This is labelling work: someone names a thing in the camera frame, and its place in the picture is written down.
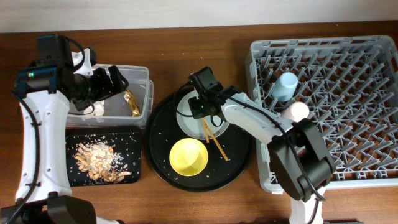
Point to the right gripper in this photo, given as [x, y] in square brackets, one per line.
[196, 110]

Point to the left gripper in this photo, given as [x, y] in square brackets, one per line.
[107, 89]

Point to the white tissue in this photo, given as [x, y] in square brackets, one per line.
[98, 108]

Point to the wooden chopstick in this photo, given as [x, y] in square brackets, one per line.
[205, 130]
[217, 144]

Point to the gold foil wrapper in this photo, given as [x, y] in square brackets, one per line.
[132, 103]

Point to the grey round plate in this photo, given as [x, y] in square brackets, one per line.
[194, 127]

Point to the yellow bowl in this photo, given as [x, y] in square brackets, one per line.
[188, 157]

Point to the food scraps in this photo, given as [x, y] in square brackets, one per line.
[99, 161]

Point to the blue plastic cup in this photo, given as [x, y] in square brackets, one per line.
[285, 87]

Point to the pink plastic cup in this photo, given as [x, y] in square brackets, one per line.
[296, 112]

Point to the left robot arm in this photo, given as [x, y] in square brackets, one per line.
[45, 92]

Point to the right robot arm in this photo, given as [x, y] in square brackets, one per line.
[299, 156]

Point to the grey dishwasher rack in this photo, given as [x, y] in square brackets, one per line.
[350, 87]

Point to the clear plastic bin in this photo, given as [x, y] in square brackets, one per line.
[116, 110]

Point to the round black tray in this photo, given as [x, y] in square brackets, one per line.
[163, 131]

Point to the black rectangular tray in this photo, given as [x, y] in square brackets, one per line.
[130, 149]

